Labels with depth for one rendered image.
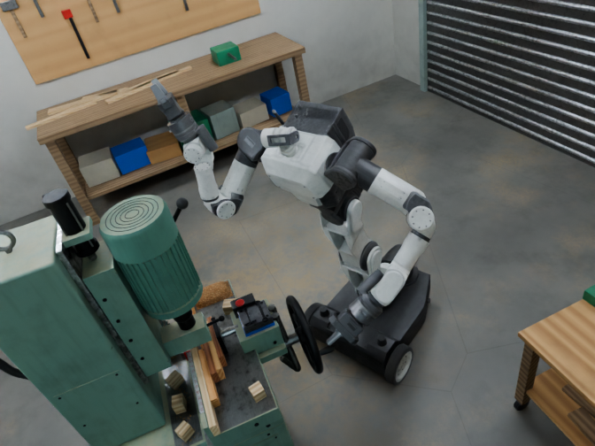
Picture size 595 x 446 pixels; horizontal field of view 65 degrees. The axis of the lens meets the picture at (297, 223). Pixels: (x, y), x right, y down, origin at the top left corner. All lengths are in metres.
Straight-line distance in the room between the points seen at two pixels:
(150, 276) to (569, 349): 1.52
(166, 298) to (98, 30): 3.32
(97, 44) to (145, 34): 0.39
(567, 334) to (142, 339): 1.54
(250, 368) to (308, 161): 0.69
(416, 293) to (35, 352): 1.89
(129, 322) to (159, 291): 0.13
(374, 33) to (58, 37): 2.97
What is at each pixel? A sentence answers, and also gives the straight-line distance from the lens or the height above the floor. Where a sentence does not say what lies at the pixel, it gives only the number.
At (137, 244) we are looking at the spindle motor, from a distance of 1.19.
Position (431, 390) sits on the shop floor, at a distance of 2.50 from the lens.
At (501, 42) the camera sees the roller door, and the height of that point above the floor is 0.69.
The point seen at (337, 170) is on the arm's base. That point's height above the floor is 1.33.
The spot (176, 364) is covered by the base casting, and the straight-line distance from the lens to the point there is 1.80.
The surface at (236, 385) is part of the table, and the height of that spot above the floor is 0.90.
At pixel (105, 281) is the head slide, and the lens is 1.28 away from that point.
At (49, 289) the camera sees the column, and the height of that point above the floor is 1.45.
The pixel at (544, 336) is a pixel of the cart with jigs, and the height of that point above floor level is 0.53.
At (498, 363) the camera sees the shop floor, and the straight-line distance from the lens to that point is 2.62.
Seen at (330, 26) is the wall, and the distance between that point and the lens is 5.03.
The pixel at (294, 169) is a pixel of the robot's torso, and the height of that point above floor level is 1.30.
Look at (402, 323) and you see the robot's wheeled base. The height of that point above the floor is 0.17.
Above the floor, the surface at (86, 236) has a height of 1.51.
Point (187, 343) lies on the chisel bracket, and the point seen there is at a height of 1.03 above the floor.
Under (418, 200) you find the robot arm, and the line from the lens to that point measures 1.49.
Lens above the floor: 2.13
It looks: 38 degrees down
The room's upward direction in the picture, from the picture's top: 13 degrees counter-clockwise
